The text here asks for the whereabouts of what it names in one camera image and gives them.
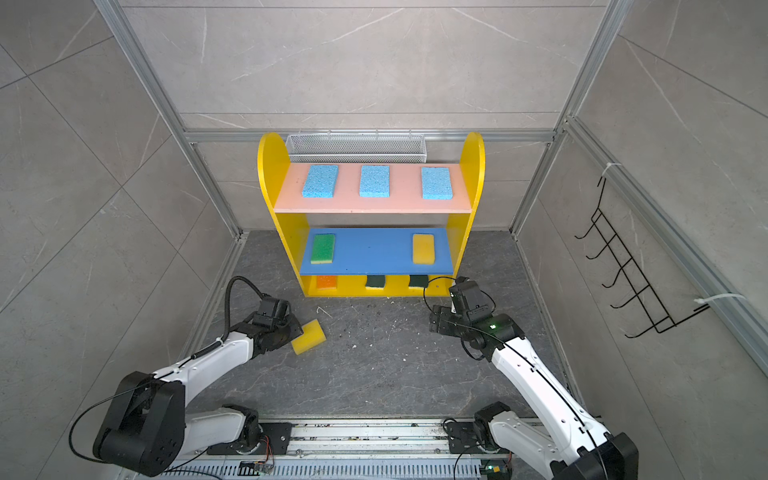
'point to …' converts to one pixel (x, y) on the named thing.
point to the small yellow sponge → (313, 335)
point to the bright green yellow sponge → (323, 249)
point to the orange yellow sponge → (326, 282)
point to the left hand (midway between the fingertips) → (296, 320)
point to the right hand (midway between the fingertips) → (442, 315)
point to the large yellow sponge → (423, 249)
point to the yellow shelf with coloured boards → (375, 230)
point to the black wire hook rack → (661, 320)
